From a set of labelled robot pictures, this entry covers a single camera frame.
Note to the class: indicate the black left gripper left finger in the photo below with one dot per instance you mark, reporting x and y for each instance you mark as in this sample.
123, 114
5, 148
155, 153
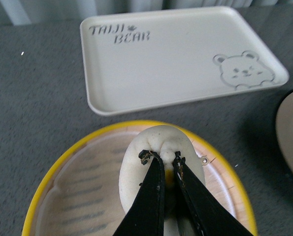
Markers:
146, 215

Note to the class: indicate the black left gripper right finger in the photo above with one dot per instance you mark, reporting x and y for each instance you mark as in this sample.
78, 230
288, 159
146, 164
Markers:
198, 212

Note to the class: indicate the white steamed bun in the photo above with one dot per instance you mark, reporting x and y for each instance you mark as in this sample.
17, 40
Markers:
165, 140

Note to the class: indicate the cream bear tray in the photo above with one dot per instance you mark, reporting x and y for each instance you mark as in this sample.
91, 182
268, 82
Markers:
140, 61

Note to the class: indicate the white steamer liner cloth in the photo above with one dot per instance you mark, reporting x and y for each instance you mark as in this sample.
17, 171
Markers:
81, 197

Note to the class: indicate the yellow rimmed bamboo steamer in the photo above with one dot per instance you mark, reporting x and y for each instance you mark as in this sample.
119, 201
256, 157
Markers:
221, 179

